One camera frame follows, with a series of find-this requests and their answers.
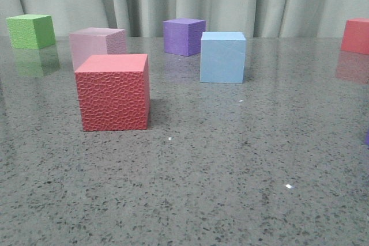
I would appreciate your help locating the light blue foam cube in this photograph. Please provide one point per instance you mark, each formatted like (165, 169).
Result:
(223, 55)

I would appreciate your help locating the purple foam cube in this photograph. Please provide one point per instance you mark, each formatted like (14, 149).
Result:
(182, 36)

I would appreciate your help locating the red textured foam cube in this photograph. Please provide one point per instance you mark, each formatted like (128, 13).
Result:
(113, 92)

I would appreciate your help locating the pink foam cube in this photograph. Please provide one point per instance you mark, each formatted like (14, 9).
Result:
(95, 41)

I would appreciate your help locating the grey-green curtain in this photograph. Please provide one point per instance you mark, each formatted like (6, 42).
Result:
(143, 18)

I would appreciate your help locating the green foam cube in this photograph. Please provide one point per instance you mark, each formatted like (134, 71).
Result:
(31, 31)

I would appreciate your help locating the purple cube at edge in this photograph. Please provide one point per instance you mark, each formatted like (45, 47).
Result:
(366, 141)

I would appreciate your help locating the red foam cube far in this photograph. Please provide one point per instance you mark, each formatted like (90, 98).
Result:
(355, 37)

